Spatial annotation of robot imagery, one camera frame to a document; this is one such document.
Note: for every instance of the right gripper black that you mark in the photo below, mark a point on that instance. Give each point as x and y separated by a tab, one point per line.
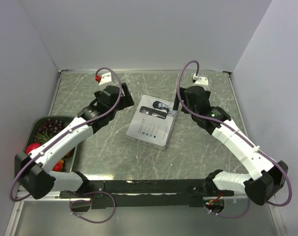
183	96

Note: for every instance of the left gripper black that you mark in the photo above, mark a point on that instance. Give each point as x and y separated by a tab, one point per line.
125	101

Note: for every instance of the white cardboard clipper box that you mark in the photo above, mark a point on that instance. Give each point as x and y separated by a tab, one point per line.
152	122

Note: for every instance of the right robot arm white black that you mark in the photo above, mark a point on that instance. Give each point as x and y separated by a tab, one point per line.
265	176

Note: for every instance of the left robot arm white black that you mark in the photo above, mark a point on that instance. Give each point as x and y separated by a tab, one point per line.
88	121

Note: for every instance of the dark red grape bunch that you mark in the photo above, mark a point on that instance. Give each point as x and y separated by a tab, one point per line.
51	126

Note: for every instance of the grey fruit tray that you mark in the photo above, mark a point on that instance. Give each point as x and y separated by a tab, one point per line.
35	132

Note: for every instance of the orange pineapple toy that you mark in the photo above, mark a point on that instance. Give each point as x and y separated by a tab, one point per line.
43	137

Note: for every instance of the small red orange fruits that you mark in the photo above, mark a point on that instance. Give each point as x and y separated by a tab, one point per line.
59	166

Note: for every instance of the red apple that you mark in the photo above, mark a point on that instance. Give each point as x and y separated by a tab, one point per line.
32	147

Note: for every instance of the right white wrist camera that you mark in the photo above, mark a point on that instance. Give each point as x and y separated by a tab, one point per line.
200	81

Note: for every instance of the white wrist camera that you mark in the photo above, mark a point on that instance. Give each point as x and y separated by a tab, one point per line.
200	81
104	79

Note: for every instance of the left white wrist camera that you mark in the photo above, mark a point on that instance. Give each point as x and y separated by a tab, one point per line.
104	79

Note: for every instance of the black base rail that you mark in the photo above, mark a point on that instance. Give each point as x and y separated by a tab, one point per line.
147	193

